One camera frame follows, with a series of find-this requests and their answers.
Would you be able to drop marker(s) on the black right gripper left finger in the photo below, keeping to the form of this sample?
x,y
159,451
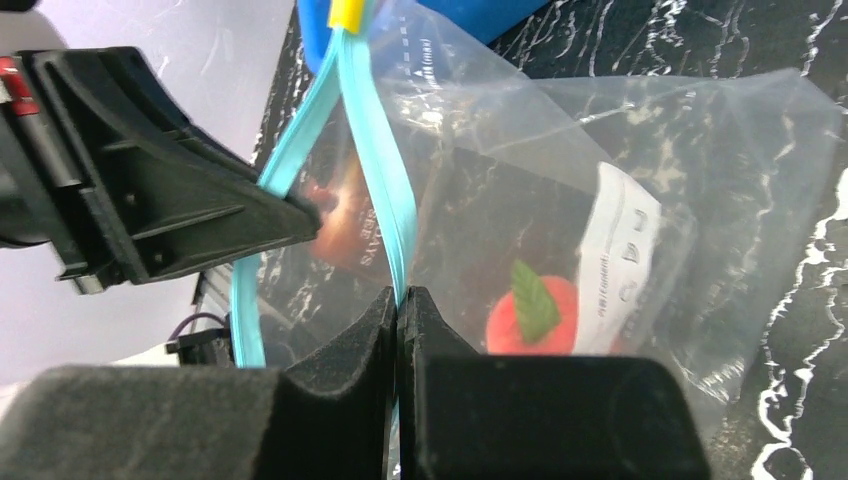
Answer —
x,y
326,417

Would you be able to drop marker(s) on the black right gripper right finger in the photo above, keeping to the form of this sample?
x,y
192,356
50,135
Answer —
x,y
466,415

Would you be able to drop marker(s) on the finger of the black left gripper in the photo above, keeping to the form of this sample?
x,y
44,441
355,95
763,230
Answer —
x,y
120,182

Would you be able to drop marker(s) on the clear zip top bag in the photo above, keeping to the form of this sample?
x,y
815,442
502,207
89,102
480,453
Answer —
x,y
668,169

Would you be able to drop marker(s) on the three days to see book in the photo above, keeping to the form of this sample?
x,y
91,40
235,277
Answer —
x,y
350,236

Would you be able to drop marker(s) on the blue plastic bin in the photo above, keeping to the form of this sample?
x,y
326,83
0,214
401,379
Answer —
x,y
483,21

